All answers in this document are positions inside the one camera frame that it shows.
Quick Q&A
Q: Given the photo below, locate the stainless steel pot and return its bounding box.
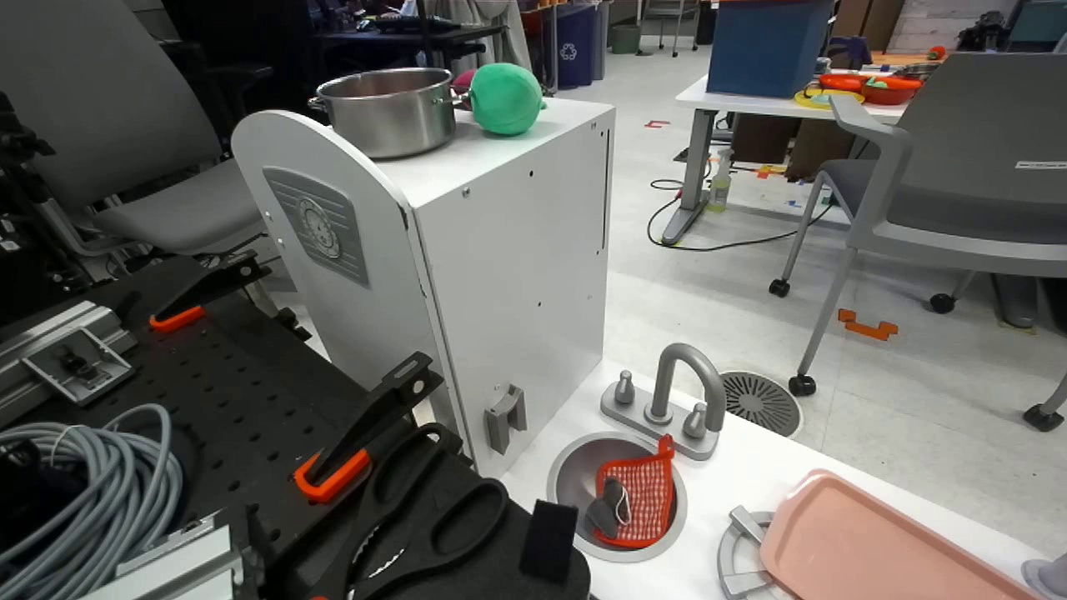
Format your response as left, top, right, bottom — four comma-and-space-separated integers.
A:
306, 62, 460, 162

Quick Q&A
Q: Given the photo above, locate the white toy kitchen cabinet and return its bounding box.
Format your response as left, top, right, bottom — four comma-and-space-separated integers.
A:
226, 93, 617, 479

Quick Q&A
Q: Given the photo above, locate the grey toy faucet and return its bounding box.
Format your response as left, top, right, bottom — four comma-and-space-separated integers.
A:
599, 339, 729, 463

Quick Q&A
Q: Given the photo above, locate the green plush ball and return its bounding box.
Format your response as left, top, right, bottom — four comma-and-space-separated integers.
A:
467, 61, 549, 139

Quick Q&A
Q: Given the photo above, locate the clear spray bottle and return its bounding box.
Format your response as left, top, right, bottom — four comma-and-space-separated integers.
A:
707, 143, 736, 216

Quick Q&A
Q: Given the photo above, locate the dark grey small toy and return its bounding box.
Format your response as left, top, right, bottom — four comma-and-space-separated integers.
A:
580, 485, 635, 548

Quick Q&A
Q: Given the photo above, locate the red mesh net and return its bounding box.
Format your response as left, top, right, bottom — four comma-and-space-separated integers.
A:
589, 432, 679, 554

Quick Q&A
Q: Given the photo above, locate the round grey floor drain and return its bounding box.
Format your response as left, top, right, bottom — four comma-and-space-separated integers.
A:
716, 371, 806, 440

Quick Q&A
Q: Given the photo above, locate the blue recycling bin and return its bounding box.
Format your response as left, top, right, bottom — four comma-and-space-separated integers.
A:
549, 3, 611, 93

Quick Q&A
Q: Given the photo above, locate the white toy stove top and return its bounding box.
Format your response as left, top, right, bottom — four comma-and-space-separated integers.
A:
498, 358, 1052, 600

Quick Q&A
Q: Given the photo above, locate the white desk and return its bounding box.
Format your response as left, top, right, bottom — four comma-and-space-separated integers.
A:
659, 73, 912, 249

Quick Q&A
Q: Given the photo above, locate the grey toy stove burner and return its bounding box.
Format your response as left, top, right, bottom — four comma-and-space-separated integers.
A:
713, 502, 800, 600

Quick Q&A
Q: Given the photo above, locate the small orange floor tape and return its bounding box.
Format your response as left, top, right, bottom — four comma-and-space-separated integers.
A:
834, 305, 900, 342

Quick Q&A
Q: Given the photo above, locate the blue storage bin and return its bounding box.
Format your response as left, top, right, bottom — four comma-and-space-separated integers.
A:
707, 0, 837, 100

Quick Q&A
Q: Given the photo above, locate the pink plastic tray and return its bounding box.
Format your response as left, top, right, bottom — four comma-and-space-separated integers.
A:
756, 468, 1040, 600

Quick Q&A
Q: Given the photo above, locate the grey plastic chair on castors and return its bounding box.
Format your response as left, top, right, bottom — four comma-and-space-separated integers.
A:
766, 46, 1067, 432

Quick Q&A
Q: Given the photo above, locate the silver plate with black knob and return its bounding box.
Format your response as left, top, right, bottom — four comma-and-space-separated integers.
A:
20, 328, 136, 408

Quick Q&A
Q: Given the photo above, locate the grey upholstered chair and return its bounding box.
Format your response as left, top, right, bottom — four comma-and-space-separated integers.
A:
0, 0, 274, 268

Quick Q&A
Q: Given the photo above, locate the grey cabinet handle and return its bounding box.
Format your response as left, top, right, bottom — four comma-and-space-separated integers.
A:
479, 384, 530, 456

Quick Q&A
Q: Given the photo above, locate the black floor cable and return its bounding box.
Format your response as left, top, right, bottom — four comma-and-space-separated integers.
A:
644, 174, 852, 256

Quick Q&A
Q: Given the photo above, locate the black clamp with orange handle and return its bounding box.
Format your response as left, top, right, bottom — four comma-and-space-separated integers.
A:
290, 351, 446, 506
146, 249, 274, 336

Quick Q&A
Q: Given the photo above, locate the silver metal bracket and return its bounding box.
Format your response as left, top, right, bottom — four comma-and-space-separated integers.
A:
109, 512, 244, 600

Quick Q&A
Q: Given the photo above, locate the grey cable bundle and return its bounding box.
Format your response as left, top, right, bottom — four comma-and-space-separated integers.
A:
0, 399, 186, 600

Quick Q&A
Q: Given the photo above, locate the aluminium rail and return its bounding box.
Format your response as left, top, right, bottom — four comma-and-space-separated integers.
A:
0, 298, 136, 426

